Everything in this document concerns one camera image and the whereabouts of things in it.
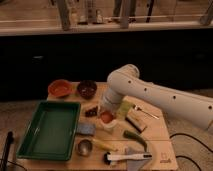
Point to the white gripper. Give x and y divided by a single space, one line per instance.
110 102

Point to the red apple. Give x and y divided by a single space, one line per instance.
107 117

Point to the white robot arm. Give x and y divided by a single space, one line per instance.
125 81

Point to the green plastic cup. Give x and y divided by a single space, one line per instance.
124 109

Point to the white paper cup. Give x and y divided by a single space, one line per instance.
109 126

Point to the small metal cup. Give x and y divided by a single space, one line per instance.
84 147

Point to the bunch of dark grapes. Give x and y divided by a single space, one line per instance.
91 112

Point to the dark brown bowl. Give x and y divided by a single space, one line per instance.
87 89

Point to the brown wooden block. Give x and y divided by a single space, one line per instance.
133 120

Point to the green chili pepper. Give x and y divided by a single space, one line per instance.
131 135

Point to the blue sponge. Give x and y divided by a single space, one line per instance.
86 129

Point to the yellow corn cob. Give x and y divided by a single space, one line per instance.
104 145

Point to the orange bowl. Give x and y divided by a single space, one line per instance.
60 88

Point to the grey cloth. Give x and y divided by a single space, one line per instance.
136 165

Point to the green plastic tray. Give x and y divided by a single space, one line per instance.
51 133

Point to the black stand on left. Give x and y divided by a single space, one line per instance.
9 140

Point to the white handled brush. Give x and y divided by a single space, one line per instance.
109 158

